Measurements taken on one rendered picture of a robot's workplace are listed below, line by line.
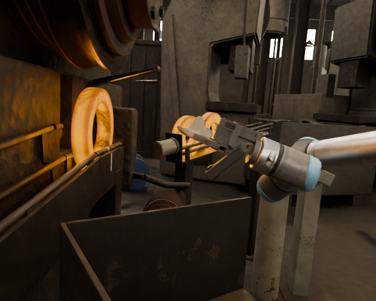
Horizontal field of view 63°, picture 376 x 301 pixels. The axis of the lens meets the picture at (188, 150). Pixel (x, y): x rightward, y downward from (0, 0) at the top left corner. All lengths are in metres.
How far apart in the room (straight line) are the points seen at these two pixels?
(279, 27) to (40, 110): 9.09
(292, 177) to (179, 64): 2.76
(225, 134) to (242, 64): 2.34
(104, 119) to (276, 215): 0.87
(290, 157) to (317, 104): 3.71
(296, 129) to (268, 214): 1.49
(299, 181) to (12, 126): 0.63
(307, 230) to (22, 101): 1.23
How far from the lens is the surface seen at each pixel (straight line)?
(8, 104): 0.55
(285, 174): 0.80
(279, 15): 9.62
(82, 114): 0.63
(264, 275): 1.47
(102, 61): 0.65
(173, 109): 3.40
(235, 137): 0.77
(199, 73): 3.37
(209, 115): 1.24
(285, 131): 2.71
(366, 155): 0.85
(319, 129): 2.88
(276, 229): 1.39
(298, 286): 1.59
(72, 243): 0.23
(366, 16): 4.23
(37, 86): 0.62
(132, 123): 0.89
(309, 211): 1.45
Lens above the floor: 0.82
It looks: 8 degrees down
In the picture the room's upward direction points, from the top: 4 degrees clockwise
